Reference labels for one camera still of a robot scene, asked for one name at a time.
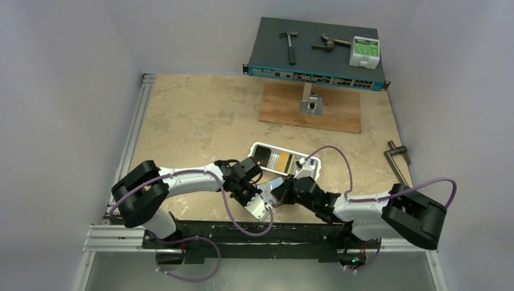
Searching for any brown leather card holder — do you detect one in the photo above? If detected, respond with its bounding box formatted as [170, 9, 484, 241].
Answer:
[257, 176, 284, 207]

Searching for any white plastic basket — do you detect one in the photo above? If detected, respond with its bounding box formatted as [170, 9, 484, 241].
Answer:
[248, 142, 321, 180]

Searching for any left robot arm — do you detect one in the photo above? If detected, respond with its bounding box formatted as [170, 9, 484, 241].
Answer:
[109, 157, 270, 248]

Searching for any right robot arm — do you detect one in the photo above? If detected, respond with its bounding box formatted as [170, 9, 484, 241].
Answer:
[271, 177, 447, 250]

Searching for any gold striped credit card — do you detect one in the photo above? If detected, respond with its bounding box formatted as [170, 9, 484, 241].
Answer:
[276, 152, 294, 174]

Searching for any plywood base board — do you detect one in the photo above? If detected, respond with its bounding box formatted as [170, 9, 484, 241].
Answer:
[259, 82, 362, 134]

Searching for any small hammer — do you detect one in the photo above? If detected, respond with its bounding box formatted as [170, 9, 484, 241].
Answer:
[279, 32, 298, 65]

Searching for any white green electrical module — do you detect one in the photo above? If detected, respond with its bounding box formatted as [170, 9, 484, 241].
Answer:
[349, 36, 381, 70]

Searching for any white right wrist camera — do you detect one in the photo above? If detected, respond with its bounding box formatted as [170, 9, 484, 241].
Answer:
[294, 158, 315, 179]

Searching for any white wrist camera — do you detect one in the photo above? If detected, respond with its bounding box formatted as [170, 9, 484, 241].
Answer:
[294, 158, 315, 179]
[244, 195, 269, 222]

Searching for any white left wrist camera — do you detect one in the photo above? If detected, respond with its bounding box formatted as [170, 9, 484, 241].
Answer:
[244, 195, 269, 222]

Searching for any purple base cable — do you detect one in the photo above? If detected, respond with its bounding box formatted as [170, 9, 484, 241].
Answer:
[155, 235, 224, 282]

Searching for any silver metal stand bracket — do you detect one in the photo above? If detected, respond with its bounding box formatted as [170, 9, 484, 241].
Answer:
[299, 82, 323, 116]

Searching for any metal T-handle tool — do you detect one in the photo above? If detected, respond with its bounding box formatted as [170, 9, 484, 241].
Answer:
[384, 140, 413, 187]

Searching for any blue network switch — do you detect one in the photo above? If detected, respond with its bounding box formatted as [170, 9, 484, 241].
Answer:
[242, 17, 390, 92]

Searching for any aluminium frame rail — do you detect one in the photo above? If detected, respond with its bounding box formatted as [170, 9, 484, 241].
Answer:
[104, 73, 158, 218]

